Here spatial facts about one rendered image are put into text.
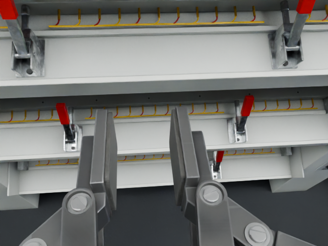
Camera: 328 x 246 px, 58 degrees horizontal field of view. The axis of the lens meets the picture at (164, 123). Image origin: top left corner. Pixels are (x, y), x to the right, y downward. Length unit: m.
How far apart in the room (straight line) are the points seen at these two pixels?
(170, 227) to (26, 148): 0.42
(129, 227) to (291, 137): 0.45
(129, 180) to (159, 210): 0.16
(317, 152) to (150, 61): 0.43
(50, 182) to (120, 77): 0.42
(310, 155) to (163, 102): 0.34
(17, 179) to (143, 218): 0.31
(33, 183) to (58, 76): 0.41
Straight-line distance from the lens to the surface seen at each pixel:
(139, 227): 0.78
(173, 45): 0.33
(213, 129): 0.50
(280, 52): 0.34
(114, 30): 0.33
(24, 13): 0.34
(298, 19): 0.32
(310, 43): 0.38
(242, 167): 0.70
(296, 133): 0.55
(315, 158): 0.66
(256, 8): 0.36
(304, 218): 0.88
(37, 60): 0.33
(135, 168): 0.66
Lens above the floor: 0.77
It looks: 62 degrees down
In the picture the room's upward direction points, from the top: 5 degrees clockwise
